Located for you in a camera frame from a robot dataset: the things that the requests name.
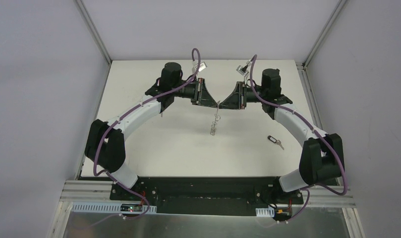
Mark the round metal keyring disc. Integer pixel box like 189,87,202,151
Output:
210,101,221,136

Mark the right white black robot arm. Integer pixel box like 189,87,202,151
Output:
219,68,347,203

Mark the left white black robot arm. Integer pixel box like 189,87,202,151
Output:
84,62,219,201

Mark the key with black tag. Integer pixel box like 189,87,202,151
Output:
267,135,285,150

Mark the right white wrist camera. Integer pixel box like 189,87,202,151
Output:
236,64,250,76

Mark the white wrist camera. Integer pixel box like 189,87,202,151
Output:
236,64,250,76
192,61,207,73

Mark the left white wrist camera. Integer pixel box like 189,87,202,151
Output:
192,61,207,73

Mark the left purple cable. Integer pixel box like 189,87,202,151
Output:
93,48,202,220

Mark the purple cable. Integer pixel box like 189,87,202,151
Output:
249,54,348,224
93,48,202,220

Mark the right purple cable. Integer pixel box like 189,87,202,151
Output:
249,54,348,224

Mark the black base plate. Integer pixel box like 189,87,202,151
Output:
110,177,306,216

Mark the right white cable duct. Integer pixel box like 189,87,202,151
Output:
255,207,275,218

